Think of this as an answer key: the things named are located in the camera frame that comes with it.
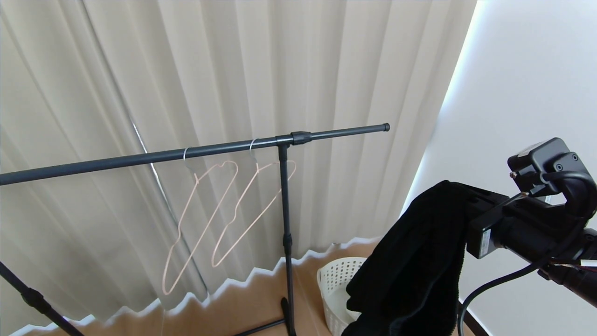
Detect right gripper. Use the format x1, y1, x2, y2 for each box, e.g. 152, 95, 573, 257
466, 198, 583, 262

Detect black shorts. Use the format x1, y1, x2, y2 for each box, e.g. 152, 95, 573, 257
341, 181, 472, 336

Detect pink clothes hanger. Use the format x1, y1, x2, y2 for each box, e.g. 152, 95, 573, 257
162, 148, 239, 295
211, 139, 297, 268

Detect white laundry basket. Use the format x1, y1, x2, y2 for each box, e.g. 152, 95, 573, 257
317, 257, 369, 336

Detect black clothes rack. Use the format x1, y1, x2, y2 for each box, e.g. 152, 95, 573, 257
0, 123, 390, 336

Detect beige curtain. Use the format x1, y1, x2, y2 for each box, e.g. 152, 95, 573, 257
0, 0, 477, 332

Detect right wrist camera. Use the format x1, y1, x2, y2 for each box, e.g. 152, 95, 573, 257
507, 137, 597, 220

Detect black cable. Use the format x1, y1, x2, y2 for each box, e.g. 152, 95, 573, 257
457, 170, 597, 336

